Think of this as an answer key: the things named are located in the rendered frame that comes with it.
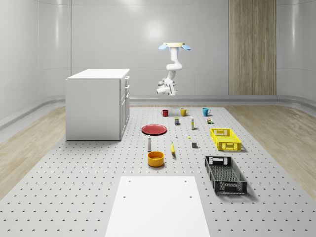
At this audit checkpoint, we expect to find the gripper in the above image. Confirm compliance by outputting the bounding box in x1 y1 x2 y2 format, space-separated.
167 82 178 97

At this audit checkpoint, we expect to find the red plate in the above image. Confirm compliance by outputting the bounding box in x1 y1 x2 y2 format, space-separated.
141 124 168 136

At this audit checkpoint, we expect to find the yellow bowl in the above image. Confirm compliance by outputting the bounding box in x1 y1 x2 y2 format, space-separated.
147 151 165 168

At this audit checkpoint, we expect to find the yellow basket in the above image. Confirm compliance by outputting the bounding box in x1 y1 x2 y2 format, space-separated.
210 127 242 152

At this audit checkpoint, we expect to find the white cabinet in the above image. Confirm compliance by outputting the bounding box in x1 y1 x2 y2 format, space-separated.
65 68 131 142

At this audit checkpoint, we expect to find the dark grey basket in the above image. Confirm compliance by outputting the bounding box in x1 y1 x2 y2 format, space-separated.
204 155 248 196

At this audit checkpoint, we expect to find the white board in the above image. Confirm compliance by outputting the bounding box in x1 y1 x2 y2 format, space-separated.
104 176 211 237

